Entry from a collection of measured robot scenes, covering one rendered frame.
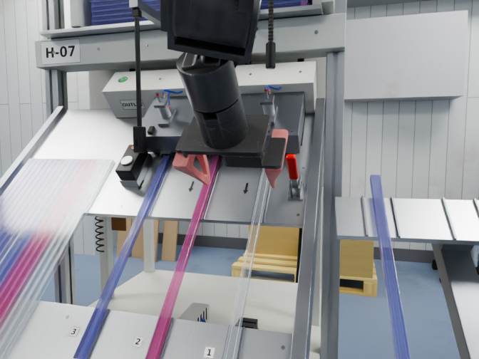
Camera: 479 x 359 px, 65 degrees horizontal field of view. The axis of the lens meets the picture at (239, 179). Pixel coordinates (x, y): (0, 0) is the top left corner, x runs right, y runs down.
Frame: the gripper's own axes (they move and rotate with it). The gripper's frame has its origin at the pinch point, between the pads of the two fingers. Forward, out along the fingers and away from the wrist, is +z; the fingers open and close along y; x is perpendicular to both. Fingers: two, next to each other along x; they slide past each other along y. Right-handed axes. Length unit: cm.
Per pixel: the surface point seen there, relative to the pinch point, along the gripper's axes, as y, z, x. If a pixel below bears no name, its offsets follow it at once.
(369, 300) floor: -34, 235, -81
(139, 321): 14.8, 13.8, 17.3
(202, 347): 3.9, 13.7, 19.4
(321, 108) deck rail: -8.8, 14.3, -31.6
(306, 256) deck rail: -9.1, 13.0, 4.1
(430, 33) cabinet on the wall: -77, 149, -284
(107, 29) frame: 41, -1, -43
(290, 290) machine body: 2, 82, -18
